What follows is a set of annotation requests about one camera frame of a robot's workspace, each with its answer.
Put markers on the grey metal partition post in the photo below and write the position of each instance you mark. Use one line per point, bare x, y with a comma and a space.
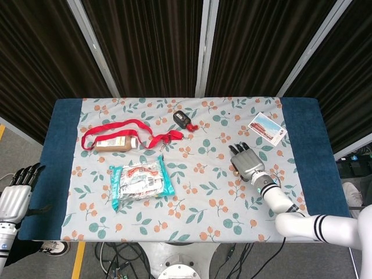
314, 45
93, 46
205, 46

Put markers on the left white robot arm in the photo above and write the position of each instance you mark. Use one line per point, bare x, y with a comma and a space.
6, 238

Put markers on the grey metal partition rail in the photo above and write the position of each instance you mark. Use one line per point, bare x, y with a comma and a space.
17, 129
351, 149

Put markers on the floral grey tablecloth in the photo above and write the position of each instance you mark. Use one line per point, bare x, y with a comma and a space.
189, 209

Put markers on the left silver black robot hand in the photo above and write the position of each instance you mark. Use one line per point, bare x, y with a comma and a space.
14, 200

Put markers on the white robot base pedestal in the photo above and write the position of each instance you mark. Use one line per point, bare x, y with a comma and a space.
177, 261

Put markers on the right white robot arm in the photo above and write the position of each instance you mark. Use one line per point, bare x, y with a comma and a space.
296, 223

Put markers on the dark pleated curtain panel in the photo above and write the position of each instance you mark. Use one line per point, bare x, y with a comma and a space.
151, 43
43, 58
255, 43
348, 72

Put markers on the black equipment with blue lights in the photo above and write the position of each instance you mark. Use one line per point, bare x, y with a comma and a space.
356, 167

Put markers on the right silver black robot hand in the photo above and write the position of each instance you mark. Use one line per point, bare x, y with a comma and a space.
248, 164

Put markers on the teal white snack package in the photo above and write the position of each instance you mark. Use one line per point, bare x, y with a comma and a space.
139, 183

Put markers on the brown bottle white cap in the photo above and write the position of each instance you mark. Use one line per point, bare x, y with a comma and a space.
112, 144

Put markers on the dark trouser leg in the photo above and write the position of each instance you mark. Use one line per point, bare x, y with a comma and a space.
23, 255

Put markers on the blue table cover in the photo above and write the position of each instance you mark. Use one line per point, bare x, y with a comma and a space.
58, 162

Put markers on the white sneaker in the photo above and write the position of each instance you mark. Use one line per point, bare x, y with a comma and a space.
55, 247
353, 194

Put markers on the postcard with red building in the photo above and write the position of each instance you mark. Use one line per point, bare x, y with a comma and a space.
267, 128

